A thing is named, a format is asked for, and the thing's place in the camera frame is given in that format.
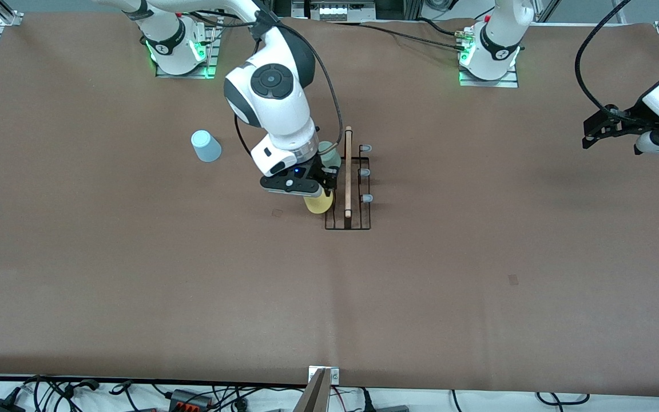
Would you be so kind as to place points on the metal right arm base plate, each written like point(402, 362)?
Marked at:
point(212, 57)

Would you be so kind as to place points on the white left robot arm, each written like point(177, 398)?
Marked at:
point(495, 43)

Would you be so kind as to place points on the grey electrical device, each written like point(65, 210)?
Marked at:
point(341, 10)

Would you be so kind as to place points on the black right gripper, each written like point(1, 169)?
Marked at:
point(317, 170)

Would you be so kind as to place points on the yellow plastic cup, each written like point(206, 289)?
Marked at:
point(318, 205)

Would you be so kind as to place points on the orange black connector block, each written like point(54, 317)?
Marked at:
point(189, 399)

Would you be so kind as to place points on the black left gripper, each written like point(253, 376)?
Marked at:
point(636, 117)

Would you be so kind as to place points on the pale green plastic cup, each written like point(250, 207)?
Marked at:
point(331, 155)

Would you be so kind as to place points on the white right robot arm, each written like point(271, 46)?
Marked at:
point(272, 109)

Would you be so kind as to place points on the light blue plastic cup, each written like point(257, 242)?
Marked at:
point(206, 147)

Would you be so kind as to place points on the black power adapter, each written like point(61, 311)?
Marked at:
point(0, 406)

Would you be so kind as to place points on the black power plug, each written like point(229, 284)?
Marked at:
point(367, 400)

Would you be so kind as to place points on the brown table cover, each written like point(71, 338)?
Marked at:
point(364, 315)

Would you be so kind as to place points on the grey brown stand bar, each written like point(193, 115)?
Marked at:
point(313, 397)

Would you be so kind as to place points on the grey metal mounting bracket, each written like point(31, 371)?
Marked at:
point(334, 375)

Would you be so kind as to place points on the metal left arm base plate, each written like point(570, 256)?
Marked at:
point(512, 81)

